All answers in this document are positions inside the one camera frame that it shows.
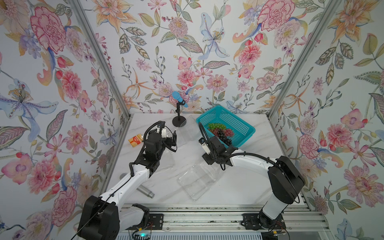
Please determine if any clear clamshell container back centre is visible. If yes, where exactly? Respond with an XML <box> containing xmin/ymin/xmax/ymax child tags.
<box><xmin>170</xmin><ymin>115</ymin><xmax>202</xmax><ymax>148</ymax></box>

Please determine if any orange yellow snack packet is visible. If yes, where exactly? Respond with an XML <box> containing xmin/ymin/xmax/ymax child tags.
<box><xmin>129</xmin><ymin>134</ymin><xmax>144</xmax><ymax>147</ymax></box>

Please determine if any green grape bunch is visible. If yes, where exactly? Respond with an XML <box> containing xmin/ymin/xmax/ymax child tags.
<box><xmin>208</xmin><ymin>123</ymin><xmax>227</xmax><ymax>130</ymax></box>

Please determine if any teal plastic mesh basket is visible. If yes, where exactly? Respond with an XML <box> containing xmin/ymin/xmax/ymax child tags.
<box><xmin>196</xmin><ymin>106</ymin><xmax>256</xmax><ymax>148</ymax></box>

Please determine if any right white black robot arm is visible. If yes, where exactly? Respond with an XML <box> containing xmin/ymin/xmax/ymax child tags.
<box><xmin>199</xmin><ymin>136</ymin><xmax>305</xmax><ymax>231</ymax></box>

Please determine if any clear clamshell container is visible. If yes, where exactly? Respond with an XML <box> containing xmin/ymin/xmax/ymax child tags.
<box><xmin>170</xmin><ymin>115</ymin><xmax>202</xmax><ymax>148</ymax></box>
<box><xmin>178</xmin><ymin>162</ymin><xmax>223</xmax><ymax>201</ymax></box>

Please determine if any clear clamshell container front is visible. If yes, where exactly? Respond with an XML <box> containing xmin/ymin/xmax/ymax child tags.
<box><xmin>178</xmin><ymin>162</ymin><xmax>223</xmax><ymax>201</ymax></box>

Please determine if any blue microphone on black stand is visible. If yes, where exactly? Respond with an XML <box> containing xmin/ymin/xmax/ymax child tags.
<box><xmin>172</xmin><ymin>91</ymin><xmax>187</xmax><ymax>128</ymax></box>

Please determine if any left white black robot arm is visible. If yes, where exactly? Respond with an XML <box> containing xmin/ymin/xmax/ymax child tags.
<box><xmin>76</xmin><ymin>121</ymin><xmax>177</xmax><ymax>240</ymax></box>

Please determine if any grey metal cylinder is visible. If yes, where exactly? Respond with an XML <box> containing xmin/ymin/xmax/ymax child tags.
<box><xmin>119</xmin><ymin>173</ymin><xmax>155</xmax><ymax>199</ymax></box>

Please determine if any aluminium rail base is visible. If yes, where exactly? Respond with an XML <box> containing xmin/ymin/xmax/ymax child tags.
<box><xmin>73</xmin><ymin>204</ymin><xmax>334</xmax><ymax>240</ymax></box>

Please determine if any red grape bunch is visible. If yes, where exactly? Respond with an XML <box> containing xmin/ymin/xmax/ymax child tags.
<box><xmin>209</xmin><ymin>128</ymin><xmax>235</xmax><ymax>138</ymax></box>

